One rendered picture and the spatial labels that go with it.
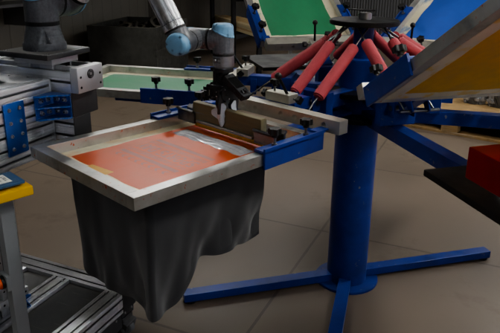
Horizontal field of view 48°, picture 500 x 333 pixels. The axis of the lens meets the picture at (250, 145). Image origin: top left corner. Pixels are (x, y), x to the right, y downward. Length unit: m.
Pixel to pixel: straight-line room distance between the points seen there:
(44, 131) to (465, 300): 2.09
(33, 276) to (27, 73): 1.01
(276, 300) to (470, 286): 1.00
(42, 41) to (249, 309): 1.52
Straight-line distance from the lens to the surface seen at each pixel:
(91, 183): 1.66
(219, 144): 1.96
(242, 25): 8.66
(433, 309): 2.92
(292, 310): 2.78
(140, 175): 1.73
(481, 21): 1.47
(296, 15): 3.43
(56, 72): 2.10
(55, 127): 2.16
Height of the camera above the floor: 1.58
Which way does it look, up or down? 19 degrees down
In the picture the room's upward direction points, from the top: 1 degrees clockwise
